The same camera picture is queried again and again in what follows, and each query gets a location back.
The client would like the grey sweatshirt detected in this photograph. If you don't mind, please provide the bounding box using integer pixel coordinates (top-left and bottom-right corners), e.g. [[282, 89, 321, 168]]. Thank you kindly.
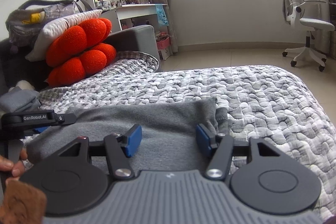
[[26, 98, 232, 172]]

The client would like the person's left hand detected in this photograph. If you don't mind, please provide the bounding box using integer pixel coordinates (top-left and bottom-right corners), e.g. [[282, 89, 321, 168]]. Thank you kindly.
[[0, 148, 28, 179]]

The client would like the folded grey garment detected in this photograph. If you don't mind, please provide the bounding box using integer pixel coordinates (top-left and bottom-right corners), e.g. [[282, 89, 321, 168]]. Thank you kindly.
[[1, 87, 41, 113]]

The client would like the folded white garment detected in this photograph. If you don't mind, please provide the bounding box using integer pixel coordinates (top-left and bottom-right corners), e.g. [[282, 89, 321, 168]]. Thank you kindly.
[[9, 80, 35, 92]]

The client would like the grey sofa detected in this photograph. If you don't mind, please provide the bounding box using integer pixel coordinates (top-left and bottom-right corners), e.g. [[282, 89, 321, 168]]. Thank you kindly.
[[1, 25, 159, 94]]

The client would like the brown furry sleeve cuff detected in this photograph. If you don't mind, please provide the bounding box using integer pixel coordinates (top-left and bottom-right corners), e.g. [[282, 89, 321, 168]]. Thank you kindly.
[[1, 180, 47, 224]]

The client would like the grey white quilted blanket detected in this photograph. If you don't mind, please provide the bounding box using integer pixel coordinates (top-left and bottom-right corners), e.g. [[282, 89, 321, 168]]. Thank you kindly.
[[39, 52, 335, 219]]

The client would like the white pillow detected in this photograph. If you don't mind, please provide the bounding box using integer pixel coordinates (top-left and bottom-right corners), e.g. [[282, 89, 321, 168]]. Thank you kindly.
[[25, 10, 102, 62]]

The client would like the red flower cushion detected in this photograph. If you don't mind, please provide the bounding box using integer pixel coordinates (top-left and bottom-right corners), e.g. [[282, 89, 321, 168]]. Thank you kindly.
[[45, 18, 117, 87]]

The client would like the grey fabric bag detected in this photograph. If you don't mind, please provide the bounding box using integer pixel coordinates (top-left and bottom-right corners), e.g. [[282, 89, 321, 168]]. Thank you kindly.
[[5, 0, 93, 48]]

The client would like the white low desk shelf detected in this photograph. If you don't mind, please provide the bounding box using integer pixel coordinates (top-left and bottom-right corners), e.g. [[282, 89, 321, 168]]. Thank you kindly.
[[100, 4, 168, 59]]

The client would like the pink storage basket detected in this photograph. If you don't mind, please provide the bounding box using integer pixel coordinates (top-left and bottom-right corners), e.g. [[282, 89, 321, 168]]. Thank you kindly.
[[156, 36, 170, 50]]

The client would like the white office chair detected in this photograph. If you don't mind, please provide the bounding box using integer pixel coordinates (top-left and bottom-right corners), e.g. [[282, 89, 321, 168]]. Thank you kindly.
[[282, 0, 335, 72]]

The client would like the blue hanging paper bag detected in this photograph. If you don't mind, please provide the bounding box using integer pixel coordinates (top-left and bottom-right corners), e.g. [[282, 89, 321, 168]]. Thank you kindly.
[[155, 4, 169, 27]]

